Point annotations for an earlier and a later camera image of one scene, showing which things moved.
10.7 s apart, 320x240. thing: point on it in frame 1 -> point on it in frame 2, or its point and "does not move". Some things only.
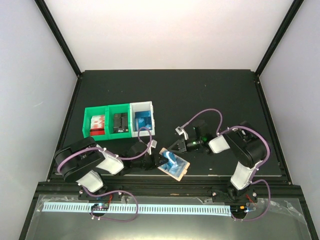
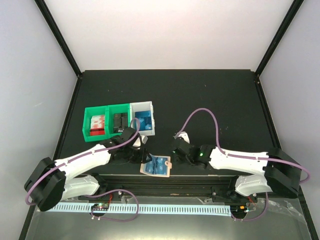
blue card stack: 142,119 does not move
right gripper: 181,145 -> 175,157
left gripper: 155,161 -> 142,158
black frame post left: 58,36 does not move
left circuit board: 100,207 does not move
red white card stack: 97,125 does not move
